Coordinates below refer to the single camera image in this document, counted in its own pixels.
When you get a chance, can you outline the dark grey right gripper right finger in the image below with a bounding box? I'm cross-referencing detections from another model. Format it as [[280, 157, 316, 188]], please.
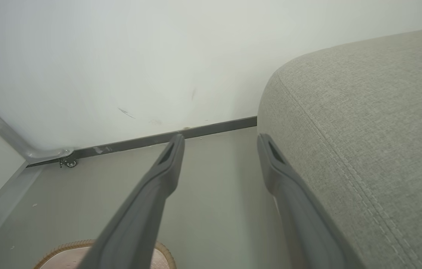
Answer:
[[257, 134, 365, 269]]

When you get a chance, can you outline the grey skirting strip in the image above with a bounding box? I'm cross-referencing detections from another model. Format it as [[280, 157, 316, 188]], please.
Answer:
[[0, 161, 43, 260]]

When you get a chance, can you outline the grey metal panel frame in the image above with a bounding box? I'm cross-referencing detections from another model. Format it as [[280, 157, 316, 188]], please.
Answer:
[[0, 90, 74, 165]]

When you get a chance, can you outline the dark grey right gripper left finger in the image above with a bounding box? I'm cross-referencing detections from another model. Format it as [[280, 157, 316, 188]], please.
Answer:
[[78, 133, 186, 269]]

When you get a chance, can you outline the cream perforated laundry basket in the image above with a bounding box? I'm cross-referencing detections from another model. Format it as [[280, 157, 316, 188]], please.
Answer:
[[34, 239, 177, 269]]

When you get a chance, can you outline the grey fabric sofa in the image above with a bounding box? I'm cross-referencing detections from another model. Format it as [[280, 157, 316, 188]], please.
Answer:
[[257, 25, 422, 269]]

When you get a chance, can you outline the black baseboard strip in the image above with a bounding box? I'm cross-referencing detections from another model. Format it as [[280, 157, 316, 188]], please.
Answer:
[[73, 116, 257, 161]]

